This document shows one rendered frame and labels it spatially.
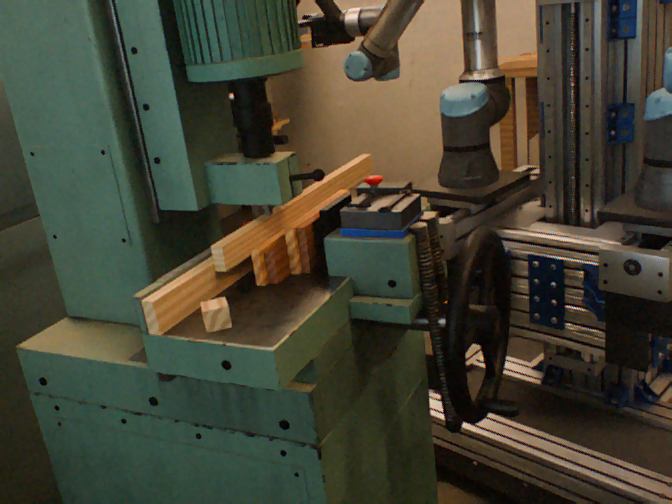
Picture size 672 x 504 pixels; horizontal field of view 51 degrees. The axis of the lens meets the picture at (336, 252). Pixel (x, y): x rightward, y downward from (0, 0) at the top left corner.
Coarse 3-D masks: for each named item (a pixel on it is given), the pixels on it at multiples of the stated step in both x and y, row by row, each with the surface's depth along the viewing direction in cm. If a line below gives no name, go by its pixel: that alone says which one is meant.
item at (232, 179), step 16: (224, 160) 112; (240, 160) 111; (256, 160) 109; (272, 160) 108; (288, 160) 110; (208, 176) 113; (224, 176) 111; (240, 176) 110; (256, 176) 109; (272, 176) 108; (288, 176) 110; (224, 192) 113; (240, 192) 111; (256, 192) 110; (272, 192) 109; (288, 192) 110
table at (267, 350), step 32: (256, 288) 105; (288, 288) 104; (320, 288) 102; (352, 288) 106; (192, 320) 97; (256, 320) 95; (288, 320) 93; (320, 320) 97; (384, 320) 103; (160, 352) 95; (192, 352) 92; (224, 352) 90; (256, 352) 87; (288, 352) 89; (256, 384) 89
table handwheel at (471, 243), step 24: (480, 240) 99; (456, 264) 96; (504, 264) 112; (456, 288) 93; (480, 288) 106; (504, 288) 115; (456, 312) 92; (480, 312) 103; (504, 312) 116; (456, 336) 92; (480, 336) 103; (504, 336) 115; (456, 360) 93; (504, 360) 114; (456, 384) 94; (456, 408) 97
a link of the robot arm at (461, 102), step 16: (448, 96) 168; (464, 96) 166; (480, 96) 166; (448, 112) 169; (464, 112) 167; (480, 112) 167; (496, 112) 175; (448, 128) 170; (464, 128) 168; (480, 128) 168; (448, 144) 172; (464, 144) 169; (480, 144) 170
